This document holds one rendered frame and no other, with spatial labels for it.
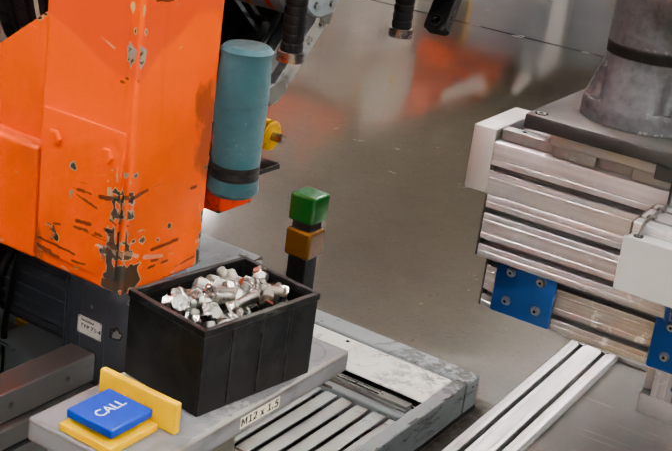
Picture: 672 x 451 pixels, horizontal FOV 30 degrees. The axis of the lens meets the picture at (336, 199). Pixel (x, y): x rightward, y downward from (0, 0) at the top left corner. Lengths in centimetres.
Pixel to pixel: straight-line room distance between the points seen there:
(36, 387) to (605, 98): 83
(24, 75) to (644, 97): 80
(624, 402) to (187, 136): 100
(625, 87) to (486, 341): 138
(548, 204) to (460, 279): 154
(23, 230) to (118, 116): 25
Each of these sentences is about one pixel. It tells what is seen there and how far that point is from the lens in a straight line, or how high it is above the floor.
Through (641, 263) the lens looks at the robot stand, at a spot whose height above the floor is 70.
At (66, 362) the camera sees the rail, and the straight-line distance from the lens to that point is 176.
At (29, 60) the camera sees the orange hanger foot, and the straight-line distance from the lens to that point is 170.
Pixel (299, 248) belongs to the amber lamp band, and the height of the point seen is 59.
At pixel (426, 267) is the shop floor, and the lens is 323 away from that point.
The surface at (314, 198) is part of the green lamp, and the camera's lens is 165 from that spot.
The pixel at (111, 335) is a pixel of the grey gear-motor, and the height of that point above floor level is 33.
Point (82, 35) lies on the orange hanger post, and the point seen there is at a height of 84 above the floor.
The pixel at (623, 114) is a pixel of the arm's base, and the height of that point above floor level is 84.
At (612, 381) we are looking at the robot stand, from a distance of 235.
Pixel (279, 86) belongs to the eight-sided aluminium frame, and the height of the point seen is 61.
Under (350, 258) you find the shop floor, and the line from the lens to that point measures 321.
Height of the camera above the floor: 122
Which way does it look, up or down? 20 degrees down
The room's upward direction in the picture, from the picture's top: 8 degrees clockwise
